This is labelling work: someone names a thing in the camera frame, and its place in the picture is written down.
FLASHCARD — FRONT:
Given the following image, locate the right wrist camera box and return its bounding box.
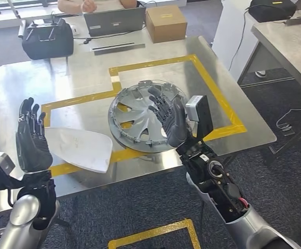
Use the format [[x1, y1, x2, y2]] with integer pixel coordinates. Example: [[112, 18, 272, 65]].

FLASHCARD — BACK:
[[185, 95, 214, 140]]

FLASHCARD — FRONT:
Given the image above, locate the black carry bag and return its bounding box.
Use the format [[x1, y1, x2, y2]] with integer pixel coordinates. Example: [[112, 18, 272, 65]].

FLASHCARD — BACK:
[[22, 17, 74, 61], [248, 0, 298, 23]]

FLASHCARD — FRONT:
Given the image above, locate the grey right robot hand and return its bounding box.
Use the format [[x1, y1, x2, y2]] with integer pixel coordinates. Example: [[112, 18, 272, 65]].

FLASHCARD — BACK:
[[147, 86, 192, 148]]

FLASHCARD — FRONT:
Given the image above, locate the brown cardboard box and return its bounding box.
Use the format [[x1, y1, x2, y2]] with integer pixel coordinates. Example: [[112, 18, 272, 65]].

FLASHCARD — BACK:
[[145, 4, 188, 44]]

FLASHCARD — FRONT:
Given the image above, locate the black power cable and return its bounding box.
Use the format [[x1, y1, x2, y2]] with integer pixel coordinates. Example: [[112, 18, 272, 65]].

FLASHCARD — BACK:
[[228, 6, 250, 71]]

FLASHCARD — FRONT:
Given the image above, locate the yellow tape square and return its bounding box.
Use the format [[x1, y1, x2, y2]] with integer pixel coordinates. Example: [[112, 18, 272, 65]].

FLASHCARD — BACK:
[[107, 218, 201, 249]]

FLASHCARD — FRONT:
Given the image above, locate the white cabinet panel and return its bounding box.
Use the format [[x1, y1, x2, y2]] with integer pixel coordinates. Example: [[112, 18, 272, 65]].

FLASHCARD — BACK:
[[211, 0, 260, 81]]

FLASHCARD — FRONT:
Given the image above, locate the white floor cable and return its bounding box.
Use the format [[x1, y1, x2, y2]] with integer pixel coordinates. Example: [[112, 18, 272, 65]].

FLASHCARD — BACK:
[[276, 105, 301, 132]]

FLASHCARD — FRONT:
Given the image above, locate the silver wheel cover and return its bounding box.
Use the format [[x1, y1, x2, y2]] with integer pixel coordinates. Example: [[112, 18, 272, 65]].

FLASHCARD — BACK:
[[108, 79, 190, 154]]

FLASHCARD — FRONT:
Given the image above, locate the grey flat metal bar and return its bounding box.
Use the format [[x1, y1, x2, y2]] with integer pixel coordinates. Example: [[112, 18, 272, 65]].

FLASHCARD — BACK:
[[91, 41, 146, 56]]

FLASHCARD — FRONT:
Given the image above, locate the stainless steel workbench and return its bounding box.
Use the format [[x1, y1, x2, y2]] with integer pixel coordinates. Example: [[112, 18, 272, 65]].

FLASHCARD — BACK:
[[0, 36, 277, 217]]

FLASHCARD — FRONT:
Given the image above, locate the grey laptop computer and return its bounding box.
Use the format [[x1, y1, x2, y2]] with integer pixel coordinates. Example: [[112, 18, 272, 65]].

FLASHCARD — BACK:
[[83, 7, 146, 37]]

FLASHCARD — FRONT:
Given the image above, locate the white curved plastic part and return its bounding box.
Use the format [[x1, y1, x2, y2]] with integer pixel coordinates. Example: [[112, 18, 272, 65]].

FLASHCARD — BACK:
[[45, 127, 113, 174]]

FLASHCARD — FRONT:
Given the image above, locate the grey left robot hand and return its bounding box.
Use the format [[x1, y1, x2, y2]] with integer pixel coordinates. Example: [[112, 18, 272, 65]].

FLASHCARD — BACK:
[[15, 97, 54, 173]]

